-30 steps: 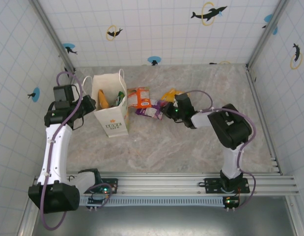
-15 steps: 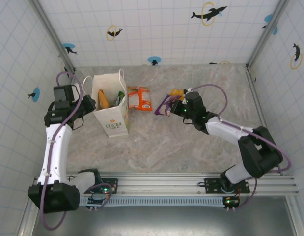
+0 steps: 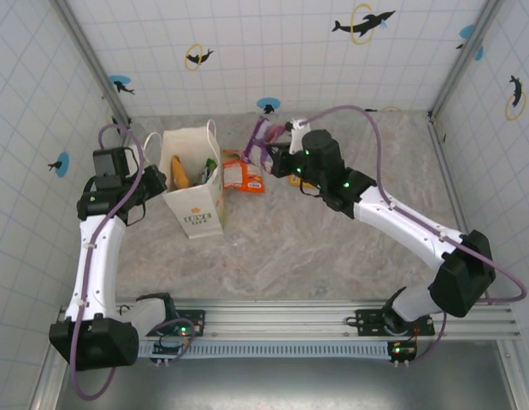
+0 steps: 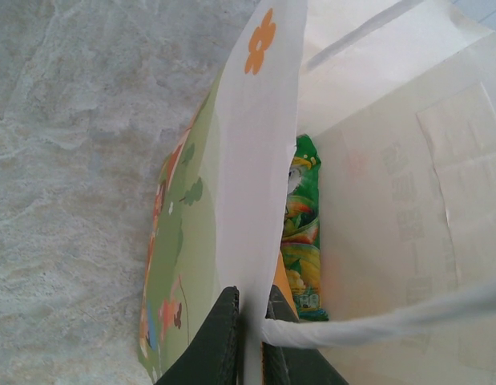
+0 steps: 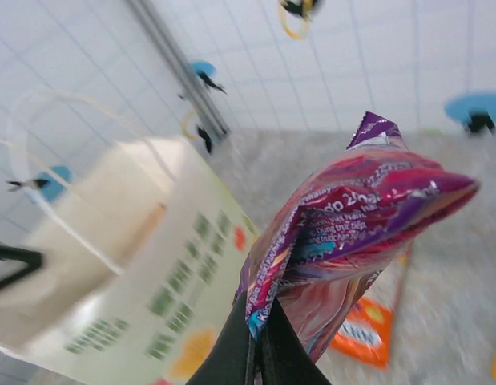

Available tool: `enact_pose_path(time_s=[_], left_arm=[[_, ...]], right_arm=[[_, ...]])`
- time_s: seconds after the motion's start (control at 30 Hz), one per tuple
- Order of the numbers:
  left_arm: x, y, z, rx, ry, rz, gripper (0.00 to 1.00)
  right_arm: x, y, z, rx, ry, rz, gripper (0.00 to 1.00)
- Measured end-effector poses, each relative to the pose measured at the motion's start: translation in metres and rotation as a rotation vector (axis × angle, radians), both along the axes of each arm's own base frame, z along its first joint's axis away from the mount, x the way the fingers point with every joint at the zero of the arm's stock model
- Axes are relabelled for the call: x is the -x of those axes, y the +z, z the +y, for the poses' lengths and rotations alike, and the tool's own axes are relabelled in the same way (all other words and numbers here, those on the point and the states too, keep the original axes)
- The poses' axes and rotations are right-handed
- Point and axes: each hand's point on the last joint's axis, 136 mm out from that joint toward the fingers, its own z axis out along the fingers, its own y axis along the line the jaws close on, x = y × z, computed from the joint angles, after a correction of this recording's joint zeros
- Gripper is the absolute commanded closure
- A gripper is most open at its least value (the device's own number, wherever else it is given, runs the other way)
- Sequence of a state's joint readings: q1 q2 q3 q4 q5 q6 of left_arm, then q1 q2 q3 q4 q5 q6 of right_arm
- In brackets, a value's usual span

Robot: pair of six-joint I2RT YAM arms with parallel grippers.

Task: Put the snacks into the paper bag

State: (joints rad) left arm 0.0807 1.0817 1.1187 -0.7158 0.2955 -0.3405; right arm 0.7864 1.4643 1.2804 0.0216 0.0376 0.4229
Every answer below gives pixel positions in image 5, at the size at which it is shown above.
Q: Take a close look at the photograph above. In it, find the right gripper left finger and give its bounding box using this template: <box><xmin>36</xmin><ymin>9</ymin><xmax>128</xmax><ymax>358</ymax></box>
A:
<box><xmin>187</xmin><ymin>294</ymin><xmax>256</xmax><ymax>385</ymax></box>

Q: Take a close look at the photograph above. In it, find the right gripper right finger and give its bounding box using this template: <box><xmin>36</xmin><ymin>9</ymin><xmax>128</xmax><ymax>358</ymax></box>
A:
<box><xmin>255</xmin><ymin>298</ymin><xmax>333</xmax><ymax>385</ymax></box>

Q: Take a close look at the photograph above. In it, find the orange white Fox's packet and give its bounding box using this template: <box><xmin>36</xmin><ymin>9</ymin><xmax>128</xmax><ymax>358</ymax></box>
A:
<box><xmin>330</xmin><ymin>296</ymin><xmax>394</xmax><ymax>370</ymax></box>

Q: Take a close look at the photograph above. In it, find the white paper bag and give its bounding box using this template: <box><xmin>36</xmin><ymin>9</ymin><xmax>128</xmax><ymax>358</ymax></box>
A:
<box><xmin>0</xmin><ymin>90</ymin><xmax>260</xmax><ymax>385</ymax></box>

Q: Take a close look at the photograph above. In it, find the purple Fox's packet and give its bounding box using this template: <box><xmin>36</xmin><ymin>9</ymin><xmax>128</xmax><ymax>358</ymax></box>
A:
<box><xmin>233</xmin><ymin>111</ymin><xmax>481</xmax><ymax>364</ymax></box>

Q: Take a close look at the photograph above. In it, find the yellow ring dolphin sticker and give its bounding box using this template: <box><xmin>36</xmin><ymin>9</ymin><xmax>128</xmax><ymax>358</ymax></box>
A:
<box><xmin>277</xmin><ymin>0</ymin><xmax>327</xmax><ymax>40</ymax></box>
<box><xmin>180</xmin><ymin>107</ymin><xmax>215</xmax><ymax>154</ymax></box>

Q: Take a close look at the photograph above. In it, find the aluminium frame post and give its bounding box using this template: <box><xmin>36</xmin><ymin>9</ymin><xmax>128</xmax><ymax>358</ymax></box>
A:
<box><xmin>125</xmin><ymin>0</ymin><xmax>231</xmax><ymax>140</ymax></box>

